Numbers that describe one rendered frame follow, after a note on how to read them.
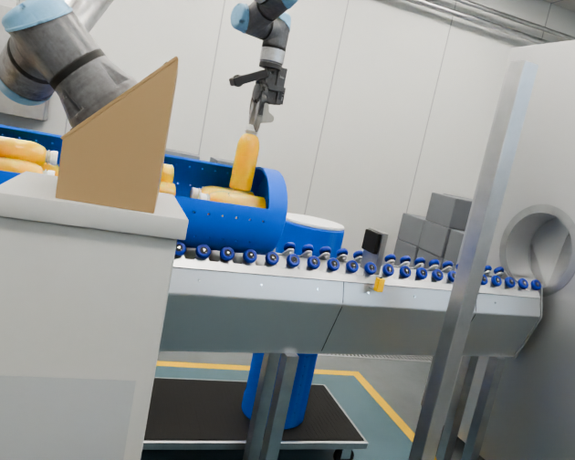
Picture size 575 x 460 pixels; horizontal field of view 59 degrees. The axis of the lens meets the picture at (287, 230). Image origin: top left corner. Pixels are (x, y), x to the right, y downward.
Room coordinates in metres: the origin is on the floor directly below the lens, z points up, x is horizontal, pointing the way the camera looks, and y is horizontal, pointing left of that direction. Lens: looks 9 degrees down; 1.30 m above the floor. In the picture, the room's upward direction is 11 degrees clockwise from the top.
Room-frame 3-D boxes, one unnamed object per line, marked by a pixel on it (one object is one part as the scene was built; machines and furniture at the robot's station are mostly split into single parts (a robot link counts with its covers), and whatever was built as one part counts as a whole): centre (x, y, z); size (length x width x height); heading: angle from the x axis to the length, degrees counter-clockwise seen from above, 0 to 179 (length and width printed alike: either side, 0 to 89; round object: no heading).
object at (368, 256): (1.86, -0.32, 1.00); 0.10 x 0.04 x 0.15; 25
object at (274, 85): (1.64, 0.15, 1.49); 0.09 x 0.08 x 0.12; 115
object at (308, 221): (2.14, -0.10, 1.03); 0.28 x 0.28 x 0.01
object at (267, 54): (1.64, 0.15, 1.57); 0.08 x 0.08 x 0.05
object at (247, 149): (1.62, 0.17, 1.25); 0.07 x 0.07 x 0.19
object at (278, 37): (1.64, 0.15, 1.65); 0.09 x 0.08 x 0.11; 133
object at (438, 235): (4.61, -1.65, 0.59); 1.20 x 0.80 x 1.19; 19
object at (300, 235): (2.14, -0.10, 0.59); 0.28 x 0.28 x 0.88
